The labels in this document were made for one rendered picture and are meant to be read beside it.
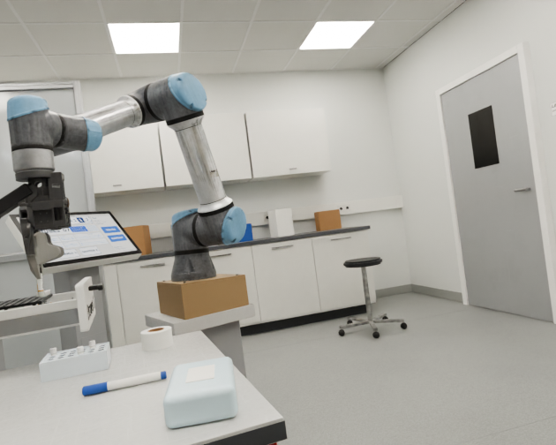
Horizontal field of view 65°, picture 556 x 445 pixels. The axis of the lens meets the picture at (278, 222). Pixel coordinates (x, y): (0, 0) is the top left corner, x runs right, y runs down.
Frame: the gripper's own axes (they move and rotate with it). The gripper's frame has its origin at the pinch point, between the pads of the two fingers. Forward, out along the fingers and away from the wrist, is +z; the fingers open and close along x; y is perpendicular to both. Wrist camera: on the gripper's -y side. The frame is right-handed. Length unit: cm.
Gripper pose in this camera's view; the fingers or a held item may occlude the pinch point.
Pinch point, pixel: (34, 272)
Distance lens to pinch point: 101.0
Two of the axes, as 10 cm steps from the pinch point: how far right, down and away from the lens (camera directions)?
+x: -3.0, 0.5, 9.5
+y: 9.4, -1.1, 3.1
